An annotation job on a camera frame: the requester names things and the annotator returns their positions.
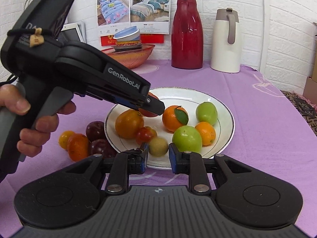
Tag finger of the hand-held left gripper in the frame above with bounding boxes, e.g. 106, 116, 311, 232
138, 97, 165, 117

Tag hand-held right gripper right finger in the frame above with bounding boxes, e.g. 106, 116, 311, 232
168, 142, 252, 193

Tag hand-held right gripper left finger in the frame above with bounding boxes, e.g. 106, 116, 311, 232
62, 142, 149, 194

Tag large orange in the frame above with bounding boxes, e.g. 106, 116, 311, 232
115, 109, 144, 139
138, 92, 160, 118

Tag small tan round fruit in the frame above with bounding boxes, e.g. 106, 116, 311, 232
149, 137, 169, 157

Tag orange with green leaf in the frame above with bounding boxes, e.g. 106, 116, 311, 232
162, 105, 189, 132

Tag large green fruit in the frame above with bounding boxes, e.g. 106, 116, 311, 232
172, 126, 203, 154

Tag small red tomato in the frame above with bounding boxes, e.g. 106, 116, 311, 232
135, 126, 158, 145

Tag small green fruit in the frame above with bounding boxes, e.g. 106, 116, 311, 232
196, 102, 218, 126

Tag white plate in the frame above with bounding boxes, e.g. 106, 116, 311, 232
104, 87, 235, 170

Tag person's left hand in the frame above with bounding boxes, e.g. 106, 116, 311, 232
0, 83, 77, 158

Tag white appliance with screen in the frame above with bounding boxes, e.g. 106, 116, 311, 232
56, 21, 87, 44

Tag dark red plum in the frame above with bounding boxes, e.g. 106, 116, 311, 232
86, 121, 106, 142
90, 139, 117, 159

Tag pink glass bowl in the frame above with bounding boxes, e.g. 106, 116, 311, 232
100, 44, 156, 70

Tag patterned brown bowl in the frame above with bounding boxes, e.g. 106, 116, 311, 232
113, 39, 143, 53

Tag blue and white bowl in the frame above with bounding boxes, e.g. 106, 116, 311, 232
113, 26, 140, 41

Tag red paper sheet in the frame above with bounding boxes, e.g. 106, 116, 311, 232
100, 33, 164, 47

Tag reddish tangerine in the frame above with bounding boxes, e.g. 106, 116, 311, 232
67, 133, 90, 162

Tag small yellow orange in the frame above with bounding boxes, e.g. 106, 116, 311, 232
58, 131, 76, 151

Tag red thermos jug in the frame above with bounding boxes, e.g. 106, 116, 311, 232
171, 0, 204, 70

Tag white thermos jug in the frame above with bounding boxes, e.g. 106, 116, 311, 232
210, 8, 242, 74

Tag purple tablecloth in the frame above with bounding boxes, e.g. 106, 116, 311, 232
0, 59, 317, 231

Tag brown patterned cloth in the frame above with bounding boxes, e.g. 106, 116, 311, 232
281, 90, 317, 138

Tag cardboard box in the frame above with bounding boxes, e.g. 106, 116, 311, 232
303, 76, 317, 100
308, 22, 317, 78

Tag black cord with tan tag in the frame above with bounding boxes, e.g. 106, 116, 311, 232
7, 27, 59, 48

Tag bedding wall poster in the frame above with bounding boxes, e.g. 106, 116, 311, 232
96, 0, 171, 35

